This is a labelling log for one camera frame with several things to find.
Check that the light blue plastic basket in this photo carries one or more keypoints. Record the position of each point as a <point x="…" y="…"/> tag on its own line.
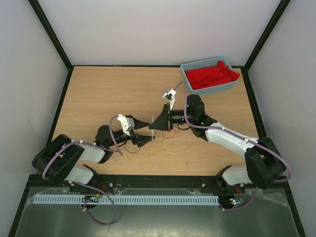
<point x="211" y="62"/>

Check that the green circuit board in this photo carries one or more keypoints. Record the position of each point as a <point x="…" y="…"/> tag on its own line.
<point x="90" y="199"/>
<point x="235" y="200"/>

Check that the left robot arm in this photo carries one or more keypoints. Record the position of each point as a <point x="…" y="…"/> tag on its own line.
<point x="57" y="161"/>

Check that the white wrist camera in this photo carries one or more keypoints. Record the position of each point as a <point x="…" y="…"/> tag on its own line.
<point x="122" y="119"/>
<point x="170" y="96"/>

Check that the light blue slotted cable duct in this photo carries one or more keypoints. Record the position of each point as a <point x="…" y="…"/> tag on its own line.
<point x="129" y="200"/>

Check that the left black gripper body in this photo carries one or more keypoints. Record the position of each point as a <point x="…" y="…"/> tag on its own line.
<point x="120" y="138"/>

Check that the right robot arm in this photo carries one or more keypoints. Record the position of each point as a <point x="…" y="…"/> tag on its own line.
<point x="263" y="163"/>

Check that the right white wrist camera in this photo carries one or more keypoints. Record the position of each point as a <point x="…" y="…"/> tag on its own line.
<point x="170" y="96"/>

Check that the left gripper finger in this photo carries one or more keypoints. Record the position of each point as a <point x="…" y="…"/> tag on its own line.
<point x="142" y="140"/>
<point x="133" y="123"/>

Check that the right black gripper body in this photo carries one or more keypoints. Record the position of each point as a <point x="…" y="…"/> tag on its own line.
<point x="177" y="117"/>

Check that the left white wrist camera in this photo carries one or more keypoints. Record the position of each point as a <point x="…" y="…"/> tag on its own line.
<point x="122" y="119"/>

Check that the black aluminium frame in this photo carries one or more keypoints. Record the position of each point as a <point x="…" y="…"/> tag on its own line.
<point x="281" y="7"/>

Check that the white zip tie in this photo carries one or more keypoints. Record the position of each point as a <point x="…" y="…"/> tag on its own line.
<point x="153" y="132"/>

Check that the left green circuit board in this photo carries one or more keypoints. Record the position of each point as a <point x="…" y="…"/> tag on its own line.
<point x="90" y="199"/>

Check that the red cloth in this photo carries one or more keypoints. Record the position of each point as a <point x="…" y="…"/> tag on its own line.
<point x="211" y="76"/>

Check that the right green circuit board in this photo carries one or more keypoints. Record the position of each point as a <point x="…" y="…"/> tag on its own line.
<point x="235" y="200"/>

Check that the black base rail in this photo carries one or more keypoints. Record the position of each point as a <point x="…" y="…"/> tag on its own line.
<point x="112" y="183"/>

